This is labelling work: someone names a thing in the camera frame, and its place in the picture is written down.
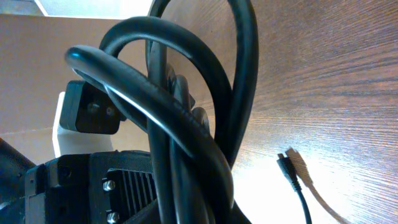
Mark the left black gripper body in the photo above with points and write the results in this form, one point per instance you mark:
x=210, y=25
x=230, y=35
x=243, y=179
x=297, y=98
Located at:
x=102, y=187

